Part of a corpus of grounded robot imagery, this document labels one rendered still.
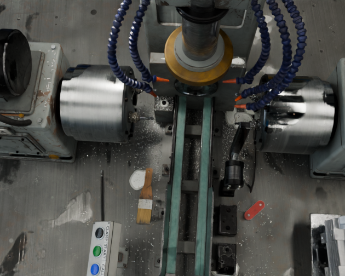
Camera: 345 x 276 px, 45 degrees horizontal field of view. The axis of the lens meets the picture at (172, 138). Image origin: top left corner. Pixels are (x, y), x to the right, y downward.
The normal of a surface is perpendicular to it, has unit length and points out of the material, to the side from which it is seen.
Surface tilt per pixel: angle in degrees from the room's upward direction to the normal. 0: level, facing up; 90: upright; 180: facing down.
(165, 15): 90
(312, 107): 13
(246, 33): 90
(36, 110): 0
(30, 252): 0
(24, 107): 0
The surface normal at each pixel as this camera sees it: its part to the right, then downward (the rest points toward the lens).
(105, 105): -0.05, 0.09
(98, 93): -0.04, -0.17
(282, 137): -0.07, 0.63
